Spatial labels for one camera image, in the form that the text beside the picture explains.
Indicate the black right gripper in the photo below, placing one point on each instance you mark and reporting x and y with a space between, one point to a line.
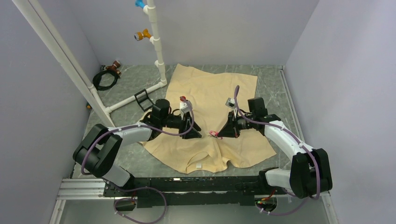
230 129

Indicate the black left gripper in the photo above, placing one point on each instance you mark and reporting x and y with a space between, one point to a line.
186 123

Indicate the cream yellow t-shirt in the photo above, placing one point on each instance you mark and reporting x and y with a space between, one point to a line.
208 94

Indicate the pink flower smiley brooch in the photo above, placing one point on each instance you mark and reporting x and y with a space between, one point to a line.
214 134

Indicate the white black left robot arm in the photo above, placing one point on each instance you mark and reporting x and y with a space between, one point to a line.
97 152

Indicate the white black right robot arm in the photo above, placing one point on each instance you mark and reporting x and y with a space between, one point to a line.
309 174

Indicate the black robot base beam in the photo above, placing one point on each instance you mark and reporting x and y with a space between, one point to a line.
156 191

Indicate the orange hook on pipe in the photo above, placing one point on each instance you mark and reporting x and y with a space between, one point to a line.
141 35

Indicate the blue hook on pipe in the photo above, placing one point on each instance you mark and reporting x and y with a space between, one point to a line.
140 3

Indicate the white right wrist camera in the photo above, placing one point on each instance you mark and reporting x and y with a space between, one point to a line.
230 103

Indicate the small black wire stand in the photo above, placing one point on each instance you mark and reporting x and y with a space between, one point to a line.
143 100

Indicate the aluminium rail frame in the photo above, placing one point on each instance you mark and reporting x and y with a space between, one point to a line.
93 189

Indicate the white pvc pipe frame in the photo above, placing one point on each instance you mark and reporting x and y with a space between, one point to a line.
39 92

